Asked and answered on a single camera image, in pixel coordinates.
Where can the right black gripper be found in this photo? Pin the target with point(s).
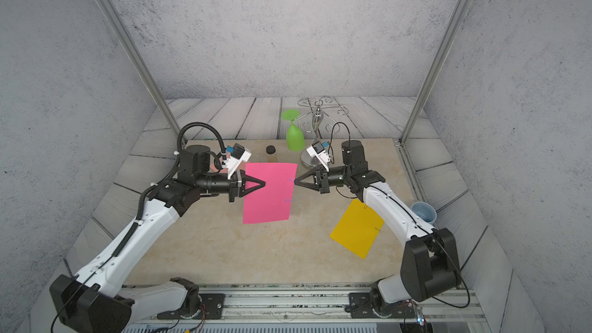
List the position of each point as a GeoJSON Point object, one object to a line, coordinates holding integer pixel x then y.
{"type": "Point", "coordinates": [321, 185]}

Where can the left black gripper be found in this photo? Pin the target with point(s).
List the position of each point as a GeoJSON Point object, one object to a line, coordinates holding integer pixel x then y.
{"type": "Point", "coordinates": [235, 185]}

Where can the magenta paper sheet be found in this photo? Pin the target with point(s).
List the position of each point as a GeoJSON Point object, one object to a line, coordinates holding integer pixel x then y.
{"type": "Point", "coordinates": [273, 202]}

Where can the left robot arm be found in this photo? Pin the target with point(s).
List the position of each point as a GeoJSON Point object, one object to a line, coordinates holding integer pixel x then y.
{"type": "Point", "coordinates": [95, 299]}

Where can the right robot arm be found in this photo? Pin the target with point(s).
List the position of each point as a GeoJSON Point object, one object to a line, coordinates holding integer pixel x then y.
{"type": "Point", "coordinates": [430, 264]}

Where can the salmon pink paper sheet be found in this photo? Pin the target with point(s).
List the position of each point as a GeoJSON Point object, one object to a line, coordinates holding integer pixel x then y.
{"type": "Point", "coordinates": [219, 168]}

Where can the wooden block with black cap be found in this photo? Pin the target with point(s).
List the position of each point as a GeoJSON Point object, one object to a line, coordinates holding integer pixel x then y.
{"type": "Point", "coordinates": [271, 154]}

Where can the green plastic wine glass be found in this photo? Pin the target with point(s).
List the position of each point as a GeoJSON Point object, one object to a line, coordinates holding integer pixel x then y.
{"type": "Point", "coordinates": [294, 136]}

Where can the yellow paper sheet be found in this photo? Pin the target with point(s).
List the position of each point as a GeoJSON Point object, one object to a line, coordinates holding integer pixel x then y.
{"type": "Point", "coordinates": [358, 229]}

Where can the silver metal hanger stand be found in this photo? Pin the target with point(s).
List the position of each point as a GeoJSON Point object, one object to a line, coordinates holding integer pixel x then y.
{"type": "Point", "coordinates": [318, 116]}

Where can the light blue cup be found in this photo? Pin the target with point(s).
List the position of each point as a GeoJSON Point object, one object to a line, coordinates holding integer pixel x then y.
{"type": "Point", "coordinates": [425, 211]}

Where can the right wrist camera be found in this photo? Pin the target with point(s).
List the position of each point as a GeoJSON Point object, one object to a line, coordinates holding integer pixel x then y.
{"type": "Point", "coordinates": [320, 152]}

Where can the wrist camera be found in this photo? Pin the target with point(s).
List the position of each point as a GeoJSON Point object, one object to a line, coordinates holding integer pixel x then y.
{"type": "Point", "coordinates": [235, 156]}
{"type": "Point", "coordinates": [320, 152]}

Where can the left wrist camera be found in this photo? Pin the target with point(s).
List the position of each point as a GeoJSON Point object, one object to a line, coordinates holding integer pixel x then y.
{"type": "Point", "coordinates": [235, 156]}

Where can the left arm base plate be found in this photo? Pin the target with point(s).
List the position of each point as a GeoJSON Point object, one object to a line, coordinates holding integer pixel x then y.
{"type": "Point", "coordinates": [207, 306]}

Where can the aluminium front rail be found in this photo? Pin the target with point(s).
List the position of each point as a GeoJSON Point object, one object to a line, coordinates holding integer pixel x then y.
{"type": "Point", "coordinates": [320, 308]}

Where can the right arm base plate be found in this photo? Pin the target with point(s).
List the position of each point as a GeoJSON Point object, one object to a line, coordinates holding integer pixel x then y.
{"type": "Point", "coordinates": [362, 305]}

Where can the right aluminium frame post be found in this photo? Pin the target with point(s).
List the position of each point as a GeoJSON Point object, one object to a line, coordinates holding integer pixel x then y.
{"type": "Point", "coordinates": [453, 26]}

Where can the aluminium frame post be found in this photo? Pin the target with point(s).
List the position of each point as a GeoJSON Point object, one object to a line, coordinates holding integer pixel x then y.
{"type": "Point", "coordinates": [453, 26]}
{"type": "Point", "coordinates": [117, 25]}

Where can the left aluminium frame post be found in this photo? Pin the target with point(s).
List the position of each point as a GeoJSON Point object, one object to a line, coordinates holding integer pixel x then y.
{"type": "Point", "coordinates": [117, 25]}

